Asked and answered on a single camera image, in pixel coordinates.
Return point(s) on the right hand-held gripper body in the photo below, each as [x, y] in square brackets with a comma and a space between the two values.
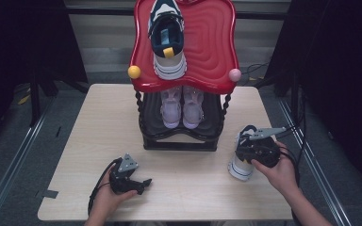
[264, 150]

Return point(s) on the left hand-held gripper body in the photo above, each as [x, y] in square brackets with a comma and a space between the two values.
[122, 182]

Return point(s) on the dark curtain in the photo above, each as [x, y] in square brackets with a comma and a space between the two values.
[336, 78]
[19, 47]

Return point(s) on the yellow floor tape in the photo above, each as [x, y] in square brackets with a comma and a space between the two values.
[255, 78]
[24, 99]

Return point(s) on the black floor tape strip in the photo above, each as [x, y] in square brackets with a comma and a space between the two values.
[58, 131]

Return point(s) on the red and black shoe rack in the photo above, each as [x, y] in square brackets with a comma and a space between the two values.
[210, 40]

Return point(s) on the navy and white sneaker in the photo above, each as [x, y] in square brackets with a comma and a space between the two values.
[240, 169]
[169, 67]

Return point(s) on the person's right hand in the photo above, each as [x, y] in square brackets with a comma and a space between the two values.
[283, 175]

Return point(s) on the black stand leg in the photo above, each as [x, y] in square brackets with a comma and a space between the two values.
[271, 82]

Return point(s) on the person's left hand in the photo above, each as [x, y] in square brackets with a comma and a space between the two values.
[106, 202]

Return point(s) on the black metal stand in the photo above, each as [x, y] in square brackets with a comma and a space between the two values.
[35, 100]

